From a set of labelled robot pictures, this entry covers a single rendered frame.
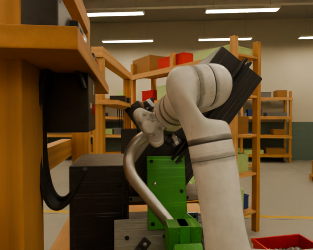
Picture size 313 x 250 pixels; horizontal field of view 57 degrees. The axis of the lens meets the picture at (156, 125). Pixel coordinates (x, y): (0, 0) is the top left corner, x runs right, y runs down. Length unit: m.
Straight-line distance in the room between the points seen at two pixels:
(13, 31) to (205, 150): 0.36
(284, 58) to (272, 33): 0.91
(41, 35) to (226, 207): 0.39
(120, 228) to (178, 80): 0.55
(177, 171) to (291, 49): 9.87
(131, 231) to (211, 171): 0.50
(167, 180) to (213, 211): 0.44
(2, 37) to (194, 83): 0.32
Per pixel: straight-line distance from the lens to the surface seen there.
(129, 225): 0.88
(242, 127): 3.64
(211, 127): 0.44
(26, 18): 0.63
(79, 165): 0.93
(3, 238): 0.67
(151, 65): 4.69
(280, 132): 9.74
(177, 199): 0.87
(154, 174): 0.86
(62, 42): 0.52
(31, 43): 0.53
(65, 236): 1.38
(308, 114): 10.60
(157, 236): 0.89
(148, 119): 0.60
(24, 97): 0.63
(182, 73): 0.44
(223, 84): 0.46
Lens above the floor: 1.39
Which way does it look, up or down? 1 degrees down
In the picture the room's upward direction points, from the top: straight up
